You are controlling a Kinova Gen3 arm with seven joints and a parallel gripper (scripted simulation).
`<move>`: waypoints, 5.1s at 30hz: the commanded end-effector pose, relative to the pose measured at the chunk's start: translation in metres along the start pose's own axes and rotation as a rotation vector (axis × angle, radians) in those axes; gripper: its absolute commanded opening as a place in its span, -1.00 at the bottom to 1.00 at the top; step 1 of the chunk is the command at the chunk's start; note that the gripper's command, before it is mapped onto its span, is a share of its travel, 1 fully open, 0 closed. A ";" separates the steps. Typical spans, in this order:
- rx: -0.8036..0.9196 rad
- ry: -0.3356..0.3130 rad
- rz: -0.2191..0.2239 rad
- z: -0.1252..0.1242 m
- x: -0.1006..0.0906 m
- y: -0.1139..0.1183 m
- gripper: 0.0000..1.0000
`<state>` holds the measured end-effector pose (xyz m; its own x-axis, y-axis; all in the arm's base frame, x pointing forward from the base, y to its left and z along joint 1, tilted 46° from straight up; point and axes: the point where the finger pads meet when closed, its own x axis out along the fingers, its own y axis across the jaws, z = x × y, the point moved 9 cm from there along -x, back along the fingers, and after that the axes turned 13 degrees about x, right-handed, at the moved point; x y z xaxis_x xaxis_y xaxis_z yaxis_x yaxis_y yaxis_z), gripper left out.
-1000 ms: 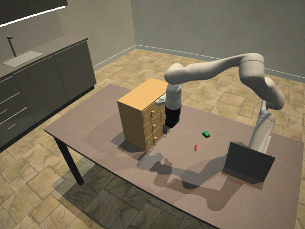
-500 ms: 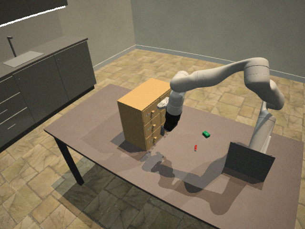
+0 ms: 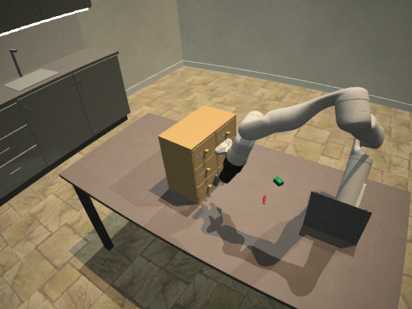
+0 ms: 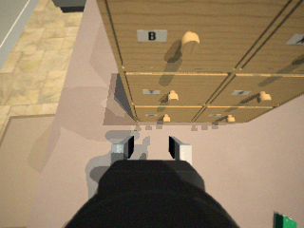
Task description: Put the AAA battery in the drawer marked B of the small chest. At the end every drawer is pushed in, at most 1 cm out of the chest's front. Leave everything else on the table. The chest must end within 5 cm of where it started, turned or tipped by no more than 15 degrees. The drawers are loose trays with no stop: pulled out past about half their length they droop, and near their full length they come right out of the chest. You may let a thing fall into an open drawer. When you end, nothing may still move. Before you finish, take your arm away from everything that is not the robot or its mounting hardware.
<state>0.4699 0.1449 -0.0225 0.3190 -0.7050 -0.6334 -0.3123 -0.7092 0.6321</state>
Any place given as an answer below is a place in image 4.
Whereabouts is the wooden drawer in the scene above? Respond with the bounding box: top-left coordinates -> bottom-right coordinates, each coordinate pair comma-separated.
135,105 -> 202,124
126,71 -> 228,105
107,0 -> 289,69
241,0 -> 304,70
195,106 -> 272,124
210,72 -> 304,105

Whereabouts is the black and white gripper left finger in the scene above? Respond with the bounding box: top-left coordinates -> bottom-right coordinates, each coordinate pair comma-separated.
111,136 -> 134,165

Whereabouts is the small brown wooden chest of drawers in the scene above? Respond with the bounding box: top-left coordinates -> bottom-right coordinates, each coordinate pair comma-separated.
96,0 -> 304,123

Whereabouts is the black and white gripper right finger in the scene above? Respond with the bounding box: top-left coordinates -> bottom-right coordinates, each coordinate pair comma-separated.
169,136 -> 192,165

